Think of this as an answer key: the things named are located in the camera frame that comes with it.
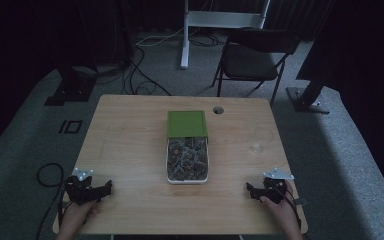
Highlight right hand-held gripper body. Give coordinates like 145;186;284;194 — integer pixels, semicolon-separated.
258;167;296;205

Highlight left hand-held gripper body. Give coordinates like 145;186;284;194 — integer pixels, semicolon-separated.
64;167;105;206

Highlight person's right hand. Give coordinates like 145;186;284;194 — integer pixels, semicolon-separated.
259;180;302;231

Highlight person's left hand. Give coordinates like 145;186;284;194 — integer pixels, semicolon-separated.
59;199;101;234

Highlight clear glass cup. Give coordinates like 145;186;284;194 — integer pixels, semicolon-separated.
249;127;275;155

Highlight white box of dried flowers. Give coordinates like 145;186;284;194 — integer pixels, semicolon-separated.
165;135;210;185

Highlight green box lid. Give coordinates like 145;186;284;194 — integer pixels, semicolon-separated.
166;110;209;139

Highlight black slanted stand with base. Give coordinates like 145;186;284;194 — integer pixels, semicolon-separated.
285;31;335;115

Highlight black stand with square base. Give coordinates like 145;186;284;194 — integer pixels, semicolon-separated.
44;63;98;107

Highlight black folding chair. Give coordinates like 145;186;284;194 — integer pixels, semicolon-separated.
211;28;302;105

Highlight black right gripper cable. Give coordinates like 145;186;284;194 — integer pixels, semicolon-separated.
279;191;308;231

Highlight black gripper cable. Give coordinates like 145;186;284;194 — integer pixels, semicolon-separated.
279;191;308;231
35;162;74;240

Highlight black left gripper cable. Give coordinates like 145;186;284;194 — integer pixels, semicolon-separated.
35;162;74;240

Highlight black floor cables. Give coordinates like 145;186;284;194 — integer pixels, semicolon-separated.
91;31;228;98

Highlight white floor cable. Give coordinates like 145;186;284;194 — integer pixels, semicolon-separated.
134;27;185;48

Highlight white metal stand frame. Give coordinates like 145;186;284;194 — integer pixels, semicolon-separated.
180;0;272;70

